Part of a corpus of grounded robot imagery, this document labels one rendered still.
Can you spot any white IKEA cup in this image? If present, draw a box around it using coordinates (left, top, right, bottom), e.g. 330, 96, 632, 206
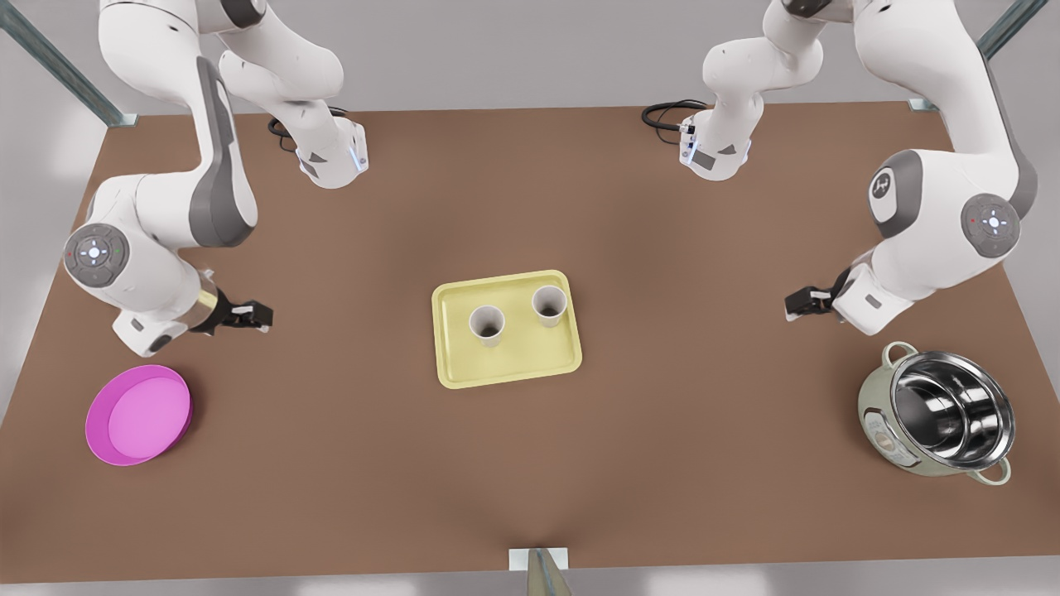
532, 285, 568, 329
469, 305, 506, 348

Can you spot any pale yellow tray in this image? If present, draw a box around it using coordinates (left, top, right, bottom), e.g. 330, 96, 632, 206
431, 270, 583, 390

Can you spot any pink round plate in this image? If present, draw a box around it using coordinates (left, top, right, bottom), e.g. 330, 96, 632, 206
85, 364, 193, 467

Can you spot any steel pot with handles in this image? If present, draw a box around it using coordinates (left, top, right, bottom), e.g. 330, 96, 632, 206
857, 340, 1016, 486

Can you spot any black cable loop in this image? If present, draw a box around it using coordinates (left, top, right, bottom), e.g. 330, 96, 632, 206
267, 106, 349, 153
641, 99, 710, 148

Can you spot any silver frame post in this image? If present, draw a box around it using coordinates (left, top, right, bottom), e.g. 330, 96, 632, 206
0, 0, 138, 127
508, 546, 572, 596
908, 0, 1051, 113

